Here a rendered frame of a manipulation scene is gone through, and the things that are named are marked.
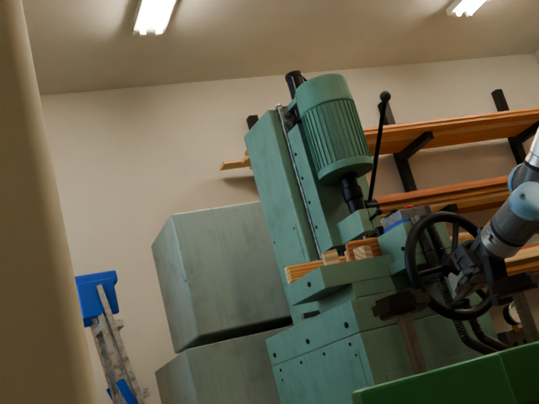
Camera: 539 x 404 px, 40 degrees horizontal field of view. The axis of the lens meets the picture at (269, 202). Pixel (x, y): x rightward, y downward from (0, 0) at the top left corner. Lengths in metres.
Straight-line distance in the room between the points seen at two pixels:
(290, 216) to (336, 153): 0.30
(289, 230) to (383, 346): 0.61
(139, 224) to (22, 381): 4.16
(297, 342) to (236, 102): 2.92
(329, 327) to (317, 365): 0.15
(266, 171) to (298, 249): 0.31
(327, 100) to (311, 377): 0.83
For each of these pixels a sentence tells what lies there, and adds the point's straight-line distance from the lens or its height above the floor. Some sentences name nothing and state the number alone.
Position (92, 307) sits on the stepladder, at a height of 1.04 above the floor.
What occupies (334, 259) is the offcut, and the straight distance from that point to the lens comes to 2.03.
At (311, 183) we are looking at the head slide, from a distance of 2.38.
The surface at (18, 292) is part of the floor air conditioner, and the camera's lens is 0.39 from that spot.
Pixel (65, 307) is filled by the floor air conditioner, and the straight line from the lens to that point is 0.39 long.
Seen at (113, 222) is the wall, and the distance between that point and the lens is 4.50.
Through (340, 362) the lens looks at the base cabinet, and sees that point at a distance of 2.10.
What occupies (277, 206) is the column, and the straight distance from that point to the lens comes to 2.51.
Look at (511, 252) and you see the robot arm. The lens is 1.72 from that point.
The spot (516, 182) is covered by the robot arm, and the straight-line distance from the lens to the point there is 1.85.
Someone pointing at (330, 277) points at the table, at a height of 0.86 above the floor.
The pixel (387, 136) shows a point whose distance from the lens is 4.80.
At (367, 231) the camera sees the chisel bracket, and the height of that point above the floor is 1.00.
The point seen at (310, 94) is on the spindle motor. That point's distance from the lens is 2.34.
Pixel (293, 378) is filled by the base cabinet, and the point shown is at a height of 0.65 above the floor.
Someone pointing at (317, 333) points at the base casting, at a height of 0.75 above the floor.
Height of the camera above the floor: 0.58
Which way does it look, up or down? 15 degrees up
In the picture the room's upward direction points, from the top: 15 degrees counter-clockwise
